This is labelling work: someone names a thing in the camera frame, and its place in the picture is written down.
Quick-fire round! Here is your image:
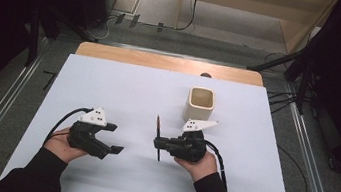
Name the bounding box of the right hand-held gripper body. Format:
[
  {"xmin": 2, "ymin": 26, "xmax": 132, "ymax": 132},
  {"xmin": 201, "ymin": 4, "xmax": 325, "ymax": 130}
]
[{"xmin": 163, "ymin": 113, "xmax": 221, "ymax": 167}]

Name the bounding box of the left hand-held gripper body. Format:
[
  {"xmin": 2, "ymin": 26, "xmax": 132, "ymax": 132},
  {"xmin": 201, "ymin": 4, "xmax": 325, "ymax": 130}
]
[{"xmin": 64, "ymin": 102, "xmax": 118, "ymax": 161}]

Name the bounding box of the black pencil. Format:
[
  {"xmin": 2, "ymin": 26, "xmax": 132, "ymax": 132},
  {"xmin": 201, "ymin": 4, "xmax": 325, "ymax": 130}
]
[{"xmin": 149, "ymin": 114, "xmax": 168, "ymax": 163}]

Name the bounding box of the person's right hand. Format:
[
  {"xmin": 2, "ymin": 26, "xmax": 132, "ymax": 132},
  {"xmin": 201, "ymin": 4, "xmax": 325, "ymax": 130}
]
[{"xmin": 170, "ymin": 146, "xmax": 221, "ymax": 186}]

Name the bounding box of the person's left hand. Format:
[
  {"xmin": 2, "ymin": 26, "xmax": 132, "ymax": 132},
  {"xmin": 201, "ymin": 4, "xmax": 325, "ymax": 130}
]
[{"xmin": 40, "ymin": 124, "xmax": 93, "ymax": 167}]

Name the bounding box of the beige square cup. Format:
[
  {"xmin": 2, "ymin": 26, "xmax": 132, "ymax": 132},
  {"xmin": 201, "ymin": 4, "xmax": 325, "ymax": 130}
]
[{"xmin": 181, "ymin": 84, "xmax": 218, "ymax": 126}]

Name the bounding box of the white board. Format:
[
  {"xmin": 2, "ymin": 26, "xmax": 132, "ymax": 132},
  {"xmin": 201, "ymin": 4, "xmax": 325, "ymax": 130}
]
[{"xmin": 0, "ymin": 46, "xmax": 312, "ymax": 192}]

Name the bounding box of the wooden table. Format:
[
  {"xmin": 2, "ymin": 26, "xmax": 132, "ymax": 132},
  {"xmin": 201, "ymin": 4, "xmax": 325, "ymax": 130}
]
[{"xmin": 73, "ymin": 39, "xmax": 267, "ymax": 88}]

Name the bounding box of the black metal stand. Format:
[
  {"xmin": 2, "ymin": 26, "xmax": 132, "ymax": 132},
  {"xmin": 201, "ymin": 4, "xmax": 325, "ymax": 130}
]
[
  {"xmin": 23, "ymin": 2, "xmax": 103, "ymax": 77},
  {"xmin": 241, "ymin": 41, "xmax": 321, "ymax": 118}
]

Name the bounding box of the light wooden furniture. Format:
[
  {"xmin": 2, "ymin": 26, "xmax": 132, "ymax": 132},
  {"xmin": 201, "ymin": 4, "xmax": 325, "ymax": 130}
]
[{"xmin": 172, "ymin": 0, "xmax": 338, "ymax": 61}]

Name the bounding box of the left hand-held gripper black cable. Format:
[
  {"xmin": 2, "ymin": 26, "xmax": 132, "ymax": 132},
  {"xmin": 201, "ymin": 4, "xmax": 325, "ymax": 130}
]
[{"xmin": 42, "ymin": 101, "xmax": 95, "ymax": 153}]

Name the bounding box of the hand-held gripper black cable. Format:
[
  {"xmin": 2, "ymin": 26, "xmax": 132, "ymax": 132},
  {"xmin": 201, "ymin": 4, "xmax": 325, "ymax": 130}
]
[
  {"xmin": 42, "ymin": 101, "xmax": 95, "ymax": 153},
  {"xmin": 198, "ymin": 139, "xmax": 235, "ymax": 192}
]

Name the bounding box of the right hand-held gripper black cable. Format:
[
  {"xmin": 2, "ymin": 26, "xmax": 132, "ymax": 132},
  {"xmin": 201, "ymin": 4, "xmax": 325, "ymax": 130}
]
[{"xmin": 198, "ymin": 139, "xmax": 235, "ymax": 192}]

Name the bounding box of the white floor cable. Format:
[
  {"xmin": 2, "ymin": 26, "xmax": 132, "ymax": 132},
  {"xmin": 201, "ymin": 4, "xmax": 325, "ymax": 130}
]
[{"xmin": 87, "ymin": 12, "xmax": 118, "ymax": 44}]

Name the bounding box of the thin black floor cable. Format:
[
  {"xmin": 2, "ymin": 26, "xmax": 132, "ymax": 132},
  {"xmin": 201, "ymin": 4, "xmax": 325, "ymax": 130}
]
[{"xmin": 270, "ymin": 144, "xmax": 315, "ymax": 192}]

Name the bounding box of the black hanging cable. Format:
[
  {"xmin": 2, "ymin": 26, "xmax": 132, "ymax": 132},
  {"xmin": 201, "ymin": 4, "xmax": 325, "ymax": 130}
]
[{"xmin": 175, "ymin": 0, "xmax": 201, "ymax": 34}]

